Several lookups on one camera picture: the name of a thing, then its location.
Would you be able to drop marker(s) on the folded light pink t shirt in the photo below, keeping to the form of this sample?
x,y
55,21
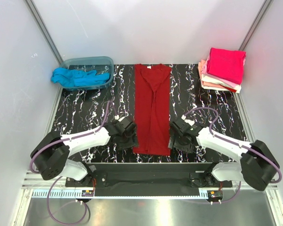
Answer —
x,y
204,72

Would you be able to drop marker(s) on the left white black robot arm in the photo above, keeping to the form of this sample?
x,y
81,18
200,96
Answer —
x,y
52,155

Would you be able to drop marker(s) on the clear blue plastic bin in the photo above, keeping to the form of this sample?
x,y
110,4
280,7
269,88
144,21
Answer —
x,y
100,64

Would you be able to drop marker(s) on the dark red t shirt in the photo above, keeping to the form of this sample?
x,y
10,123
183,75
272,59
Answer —
x,y
151,110

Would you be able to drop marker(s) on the left aluminium frame post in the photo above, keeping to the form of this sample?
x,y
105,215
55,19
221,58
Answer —
x,y
42,27

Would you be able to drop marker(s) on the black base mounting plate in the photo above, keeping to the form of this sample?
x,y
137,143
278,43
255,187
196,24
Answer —
x,y
145,180

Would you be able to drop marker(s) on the folded red t shirt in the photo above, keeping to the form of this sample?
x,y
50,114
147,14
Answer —
x,y
229,89

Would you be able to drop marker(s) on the right aluminium frame post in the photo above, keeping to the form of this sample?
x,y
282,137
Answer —
x,y
255,24

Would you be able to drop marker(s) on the aluminium front rail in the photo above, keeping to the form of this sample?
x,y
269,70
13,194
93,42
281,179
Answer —
x,y
35,181

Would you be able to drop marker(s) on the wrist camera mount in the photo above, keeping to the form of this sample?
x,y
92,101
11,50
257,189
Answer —
x,y
190,122
118,118

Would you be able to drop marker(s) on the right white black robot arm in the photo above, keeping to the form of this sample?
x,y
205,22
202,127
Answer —
x,y
253,163

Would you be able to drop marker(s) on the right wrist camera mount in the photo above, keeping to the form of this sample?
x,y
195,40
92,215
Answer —
x,y
190,122

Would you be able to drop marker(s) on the black marble pattern mat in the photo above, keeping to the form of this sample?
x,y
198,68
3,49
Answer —
x,y
78,111

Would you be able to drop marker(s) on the blue t shirt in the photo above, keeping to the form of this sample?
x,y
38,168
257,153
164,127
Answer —
x,y
78,78

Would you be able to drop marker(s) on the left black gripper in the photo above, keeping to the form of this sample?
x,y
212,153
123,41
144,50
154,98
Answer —
x,y
132,142

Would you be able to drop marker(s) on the folded white t shirt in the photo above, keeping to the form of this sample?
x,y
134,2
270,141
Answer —
x,y
229,84

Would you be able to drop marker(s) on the folded salmon t shirt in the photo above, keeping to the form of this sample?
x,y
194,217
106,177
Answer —
x,y
206,81

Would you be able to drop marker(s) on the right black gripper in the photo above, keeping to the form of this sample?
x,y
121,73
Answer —
x,y
187,149

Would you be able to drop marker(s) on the aluminium frame post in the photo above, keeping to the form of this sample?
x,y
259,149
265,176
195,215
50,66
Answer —
x,y
255,24
42,27

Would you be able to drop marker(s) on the folded magenta t shirt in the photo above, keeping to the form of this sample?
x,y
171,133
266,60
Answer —
x,y
226,64

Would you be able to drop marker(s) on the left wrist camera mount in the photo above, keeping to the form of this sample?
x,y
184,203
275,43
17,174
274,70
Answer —
x,y
118,118

